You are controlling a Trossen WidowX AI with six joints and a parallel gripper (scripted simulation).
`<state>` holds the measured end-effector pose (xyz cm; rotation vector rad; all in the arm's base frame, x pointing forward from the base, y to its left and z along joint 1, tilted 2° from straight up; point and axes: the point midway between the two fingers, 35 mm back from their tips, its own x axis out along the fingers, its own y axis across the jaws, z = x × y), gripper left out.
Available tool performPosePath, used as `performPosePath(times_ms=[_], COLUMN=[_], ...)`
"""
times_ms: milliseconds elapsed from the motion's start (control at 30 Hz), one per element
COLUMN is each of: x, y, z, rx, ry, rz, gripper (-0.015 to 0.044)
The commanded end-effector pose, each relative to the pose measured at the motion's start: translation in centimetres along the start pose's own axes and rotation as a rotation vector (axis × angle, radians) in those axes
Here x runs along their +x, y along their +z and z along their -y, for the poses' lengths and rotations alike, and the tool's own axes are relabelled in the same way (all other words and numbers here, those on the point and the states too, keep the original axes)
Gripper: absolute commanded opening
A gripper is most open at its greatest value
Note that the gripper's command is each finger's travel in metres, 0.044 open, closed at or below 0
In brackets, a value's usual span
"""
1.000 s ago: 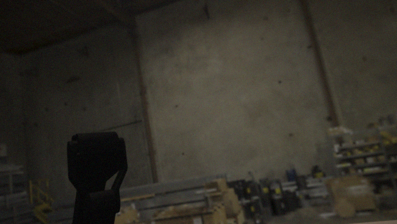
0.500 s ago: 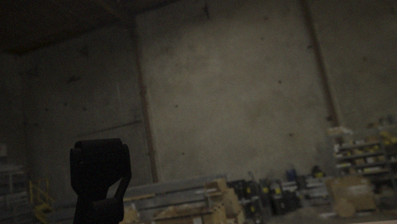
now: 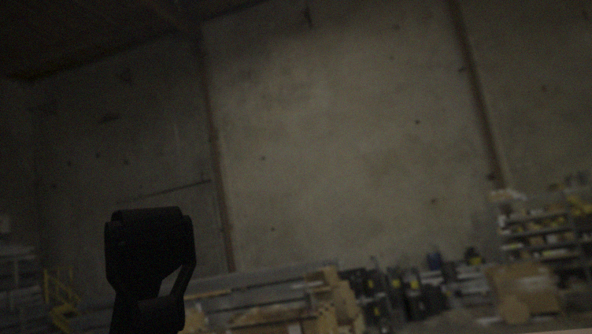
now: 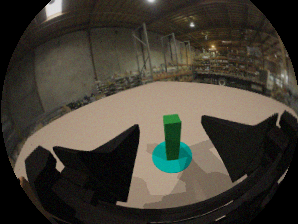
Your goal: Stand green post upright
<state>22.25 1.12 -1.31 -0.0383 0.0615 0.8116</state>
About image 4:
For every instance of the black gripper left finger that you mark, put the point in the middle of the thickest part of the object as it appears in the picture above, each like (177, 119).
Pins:
(111, 164)

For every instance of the cyan circle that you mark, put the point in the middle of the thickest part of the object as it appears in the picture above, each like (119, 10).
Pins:
(172, 166)

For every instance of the green rectangular post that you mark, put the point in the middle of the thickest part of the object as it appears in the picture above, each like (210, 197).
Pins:
(172, 126)

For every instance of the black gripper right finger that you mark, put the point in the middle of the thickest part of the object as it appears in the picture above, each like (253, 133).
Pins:
(237, 143)

